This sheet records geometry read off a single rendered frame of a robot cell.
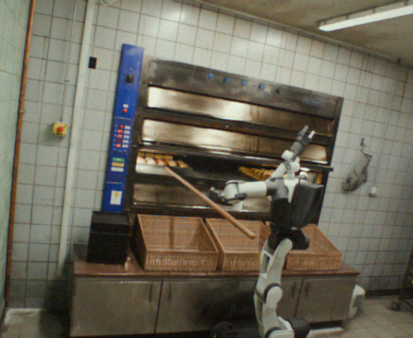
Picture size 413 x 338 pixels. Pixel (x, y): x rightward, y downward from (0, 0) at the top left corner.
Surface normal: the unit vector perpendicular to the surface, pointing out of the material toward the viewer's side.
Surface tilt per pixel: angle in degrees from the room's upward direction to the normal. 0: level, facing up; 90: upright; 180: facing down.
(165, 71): 90
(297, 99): 92
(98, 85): 90
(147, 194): 70
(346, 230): 90
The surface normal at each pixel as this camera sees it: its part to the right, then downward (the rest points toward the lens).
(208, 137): 0.37, -0.15
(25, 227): 0.34, 0.19
